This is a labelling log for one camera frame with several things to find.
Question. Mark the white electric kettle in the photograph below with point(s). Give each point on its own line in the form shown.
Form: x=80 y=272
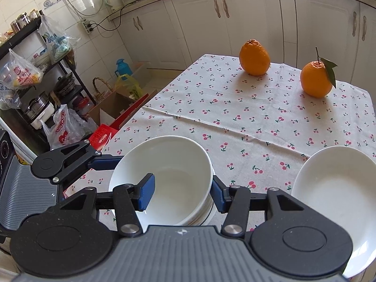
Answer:
x=111 y=1

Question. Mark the brown cardboard box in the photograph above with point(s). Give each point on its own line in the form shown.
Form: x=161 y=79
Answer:
x=111 y=105

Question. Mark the white fruit-print plate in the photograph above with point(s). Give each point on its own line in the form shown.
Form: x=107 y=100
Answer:
x=337 y=196

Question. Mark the orange with knobbed top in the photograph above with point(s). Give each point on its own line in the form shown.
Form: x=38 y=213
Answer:
x=255 y=58

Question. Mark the small white floral bowl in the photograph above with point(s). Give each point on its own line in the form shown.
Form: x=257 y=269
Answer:
x=176 y=182

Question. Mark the jar with red lid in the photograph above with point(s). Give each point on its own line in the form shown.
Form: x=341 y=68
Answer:
x=83 y=105

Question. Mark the cherry-print tablecloth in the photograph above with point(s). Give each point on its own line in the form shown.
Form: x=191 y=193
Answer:
x=249 y=117

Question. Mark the black shelf rack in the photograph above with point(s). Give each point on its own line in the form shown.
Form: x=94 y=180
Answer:
x=75 y=73

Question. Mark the red and white plastic bag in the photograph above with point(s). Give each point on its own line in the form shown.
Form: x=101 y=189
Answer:
x=63 y=132

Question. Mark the white kitchen cabinets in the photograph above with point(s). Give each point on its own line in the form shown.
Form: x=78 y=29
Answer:
x=191 y=26

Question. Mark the white power strip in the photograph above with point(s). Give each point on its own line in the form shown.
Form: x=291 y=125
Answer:
x=88 y=26

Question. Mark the orange with stem and leaf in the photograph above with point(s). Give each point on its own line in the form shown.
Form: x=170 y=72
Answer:
x=315 y=77

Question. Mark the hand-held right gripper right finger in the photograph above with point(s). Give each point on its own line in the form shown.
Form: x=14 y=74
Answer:
x=218 y=196

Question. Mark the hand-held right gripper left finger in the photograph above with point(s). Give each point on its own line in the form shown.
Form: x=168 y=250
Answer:
x=147 y=191

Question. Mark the dark pan with lid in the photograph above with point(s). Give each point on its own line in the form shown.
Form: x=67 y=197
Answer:
x=64 y=83

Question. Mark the wicker basket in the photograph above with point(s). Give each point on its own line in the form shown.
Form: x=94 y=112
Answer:
x=102 y=94

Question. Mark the hanging bag with yellow packets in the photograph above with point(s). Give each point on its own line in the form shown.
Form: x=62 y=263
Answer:
x=20 y=73

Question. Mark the hanging clear plastic bag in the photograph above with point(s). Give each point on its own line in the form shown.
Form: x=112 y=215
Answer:
x=57 y=41

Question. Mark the red printed box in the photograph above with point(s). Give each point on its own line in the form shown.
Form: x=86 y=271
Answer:
x=101 y=138

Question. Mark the yellow plastic bag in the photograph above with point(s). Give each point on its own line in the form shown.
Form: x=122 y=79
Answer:
x=127 y=86

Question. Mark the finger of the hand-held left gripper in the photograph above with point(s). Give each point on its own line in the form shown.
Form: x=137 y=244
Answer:
x=105 y=163

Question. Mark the blue thermos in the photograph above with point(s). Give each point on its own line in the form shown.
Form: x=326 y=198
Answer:
x=122 y=69

